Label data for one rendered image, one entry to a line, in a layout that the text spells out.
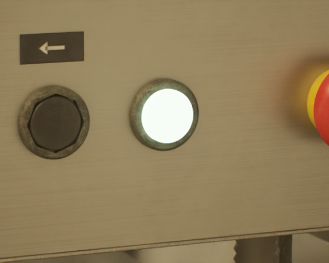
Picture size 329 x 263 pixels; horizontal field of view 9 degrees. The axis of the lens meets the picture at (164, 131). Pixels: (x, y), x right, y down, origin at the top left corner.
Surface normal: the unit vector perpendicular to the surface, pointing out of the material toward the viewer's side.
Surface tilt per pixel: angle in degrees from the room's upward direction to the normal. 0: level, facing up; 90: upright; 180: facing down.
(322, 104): 83
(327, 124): 102
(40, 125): 90
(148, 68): 90
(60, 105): 90
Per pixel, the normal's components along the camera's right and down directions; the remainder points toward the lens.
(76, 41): 0.40, 0.16
